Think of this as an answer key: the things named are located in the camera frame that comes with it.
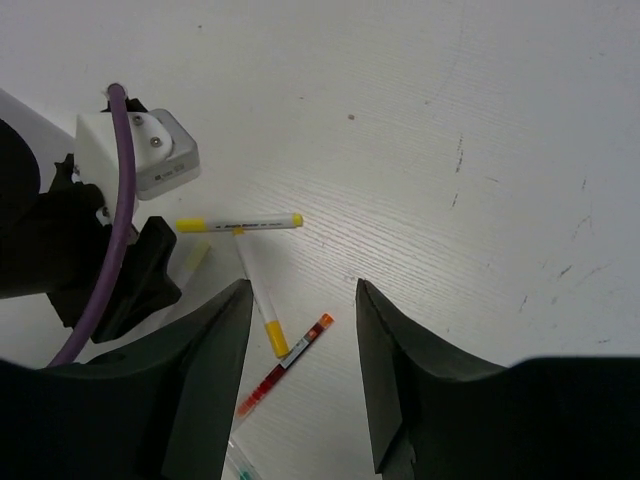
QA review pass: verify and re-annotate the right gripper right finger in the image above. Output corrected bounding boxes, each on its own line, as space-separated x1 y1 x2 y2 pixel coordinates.
356 280 639 479

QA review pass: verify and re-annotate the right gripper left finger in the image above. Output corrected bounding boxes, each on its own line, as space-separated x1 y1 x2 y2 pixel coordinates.
1 280 253 479

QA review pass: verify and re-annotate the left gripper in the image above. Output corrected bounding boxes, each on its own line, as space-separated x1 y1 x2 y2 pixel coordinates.
1 154 181 343

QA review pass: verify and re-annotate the white pen vertical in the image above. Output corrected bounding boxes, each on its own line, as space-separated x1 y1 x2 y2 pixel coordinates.
174 241 211 291

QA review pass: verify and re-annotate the white pen orange tip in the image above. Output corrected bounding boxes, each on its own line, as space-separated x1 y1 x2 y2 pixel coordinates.
233 229 289 359

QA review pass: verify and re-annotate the red pen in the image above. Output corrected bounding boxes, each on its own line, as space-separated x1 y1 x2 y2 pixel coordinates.
234 313 334 422

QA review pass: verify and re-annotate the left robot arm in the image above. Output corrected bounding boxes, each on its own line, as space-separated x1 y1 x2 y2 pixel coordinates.
1 120 182 343

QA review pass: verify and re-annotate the green ink pen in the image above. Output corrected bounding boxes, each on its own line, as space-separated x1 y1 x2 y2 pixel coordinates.
225 416 263 480

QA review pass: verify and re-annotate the white pen yellow band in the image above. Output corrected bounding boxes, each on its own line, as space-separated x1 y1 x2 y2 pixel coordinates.
176 213 304 233

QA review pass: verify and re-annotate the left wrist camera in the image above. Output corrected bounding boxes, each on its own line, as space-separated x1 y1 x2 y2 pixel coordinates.
74 98 201 210

